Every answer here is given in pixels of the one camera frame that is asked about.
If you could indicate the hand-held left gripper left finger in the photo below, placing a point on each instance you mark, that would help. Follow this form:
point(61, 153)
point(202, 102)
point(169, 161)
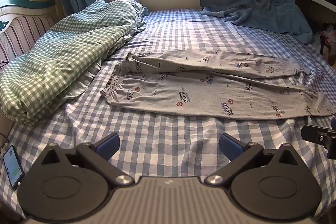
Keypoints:
point(109, 146)

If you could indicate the grey printed pants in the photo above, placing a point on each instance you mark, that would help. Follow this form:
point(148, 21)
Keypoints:
point(183, 92)

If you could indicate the smartphone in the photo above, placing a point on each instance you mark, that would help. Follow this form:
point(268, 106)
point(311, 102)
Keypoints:
point(13, 167)

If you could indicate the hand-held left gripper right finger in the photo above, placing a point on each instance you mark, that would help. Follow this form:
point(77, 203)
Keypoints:
point(231, 148)

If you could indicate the blue checked bed sheet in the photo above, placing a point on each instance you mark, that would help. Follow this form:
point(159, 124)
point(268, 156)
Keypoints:
point(157, 140)

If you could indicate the red and pink clothes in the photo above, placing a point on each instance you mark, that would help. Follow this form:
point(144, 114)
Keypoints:
point(328, 39)

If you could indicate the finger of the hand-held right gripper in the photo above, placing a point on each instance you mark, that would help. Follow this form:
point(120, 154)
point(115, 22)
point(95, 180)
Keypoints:
point(316, 134)

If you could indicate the striped padded headboard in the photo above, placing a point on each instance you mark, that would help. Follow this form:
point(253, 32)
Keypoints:
point(21, 27)

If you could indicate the green checked quilt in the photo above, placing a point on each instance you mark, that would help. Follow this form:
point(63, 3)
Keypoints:
point(65, 56)

